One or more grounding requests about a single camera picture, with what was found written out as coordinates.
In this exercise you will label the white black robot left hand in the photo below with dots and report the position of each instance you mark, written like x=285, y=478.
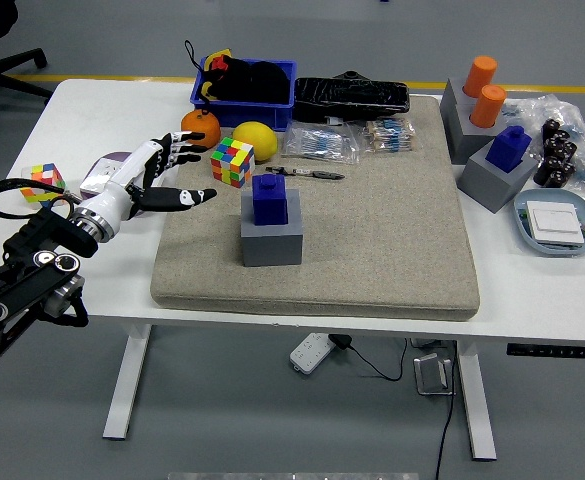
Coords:
x=117, y=192

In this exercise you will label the blue square seal stamp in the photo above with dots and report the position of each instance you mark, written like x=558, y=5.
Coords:
x=269, y=200
x=507, y=150

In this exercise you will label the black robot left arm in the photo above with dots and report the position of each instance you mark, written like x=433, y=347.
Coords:
x=27, y=280

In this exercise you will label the grey single-slot seal holder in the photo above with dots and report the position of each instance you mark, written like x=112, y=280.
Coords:
x=272, y=245
x=492, y=187

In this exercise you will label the colourful puzzle cube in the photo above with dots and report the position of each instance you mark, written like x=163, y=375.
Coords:
x=42, y=175
x=232, y=162

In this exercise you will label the orange fruit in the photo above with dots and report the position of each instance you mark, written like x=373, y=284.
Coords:
x=199, y=122

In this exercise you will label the yellow lemon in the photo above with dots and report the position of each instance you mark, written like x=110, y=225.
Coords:
x=256, y=137

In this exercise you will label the blue plastic bin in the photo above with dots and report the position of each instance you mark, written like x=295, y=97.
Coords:
x=252, y=116

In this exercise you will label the yellow red toy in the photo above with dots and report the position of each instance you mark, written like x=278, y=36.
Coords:
x=218, y=54

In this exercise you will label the white table leg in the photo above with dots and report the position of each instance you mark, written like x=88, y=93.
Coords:
x=477, y=400
x=127, y=385

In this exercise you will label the black silver pen tool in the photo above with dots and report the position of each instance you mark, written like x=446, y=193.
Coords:
x=322, y=175

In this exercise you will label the clear bag of blue resistors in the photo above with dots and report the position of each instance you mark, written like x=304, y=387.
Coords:
x=317, y=142

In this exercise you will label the white power strip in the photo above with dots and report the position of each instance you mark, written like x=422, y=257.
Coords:
x=312, y=352

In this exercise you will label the black plastic-wrapped keyboard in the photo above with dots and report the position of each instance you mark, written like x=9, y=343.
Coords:
x=352, y=100

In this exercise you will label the grey-brown fabric mat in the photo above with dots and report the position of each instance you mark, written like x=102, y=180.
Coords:
x=372, y=240

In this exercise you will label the black round-holed part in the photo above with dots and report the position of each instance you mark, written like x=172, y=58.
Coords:
x=354, y=75

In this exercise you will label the clear bag of brown resistors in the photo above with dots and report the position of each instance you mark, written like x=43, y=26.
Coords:
x=389, y=135

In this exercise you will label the grey double-slot holder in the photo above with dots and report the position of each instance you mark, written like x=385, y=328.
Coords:
x=464, y=137

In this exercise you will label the orange cylinder stamp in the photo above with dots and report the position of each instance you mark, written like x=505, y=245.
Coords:
x=479, y=75
x=487, y=105

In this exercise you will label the light blue tray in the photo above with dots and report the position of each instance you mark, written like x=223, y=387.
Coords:
x=557, y=196

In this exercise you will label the black table control panel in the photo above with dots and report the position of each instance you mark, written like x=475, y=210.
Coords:
x=547, y=350

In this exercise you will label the white wall socket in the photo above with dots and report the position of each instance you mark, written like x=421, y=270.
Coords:
x=97, y=177

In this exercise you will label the silver metal bracket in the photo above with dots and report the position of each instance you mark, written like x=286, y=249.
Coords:
x=429, y=375

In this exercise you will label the white switch panel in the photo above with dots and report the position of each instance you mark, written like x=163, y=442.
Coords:
x=554, y=222

